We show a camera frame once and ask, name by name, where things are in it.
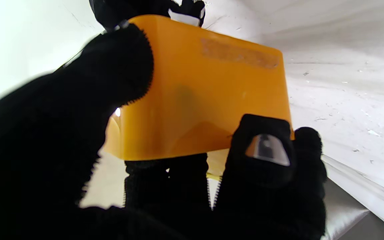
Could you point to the brown leather sofa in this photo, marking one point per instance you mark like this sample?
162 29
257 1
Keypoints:
355 216

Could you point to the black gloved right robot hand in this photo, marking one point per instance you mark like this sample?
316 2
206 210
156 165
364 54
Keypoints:
145 10

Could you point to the orange plastic tissue box cover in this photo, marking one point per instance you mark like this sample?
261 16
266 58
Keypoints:
205 93

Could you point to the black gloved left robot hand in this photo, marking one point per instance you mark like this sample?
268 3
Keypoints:
45 150

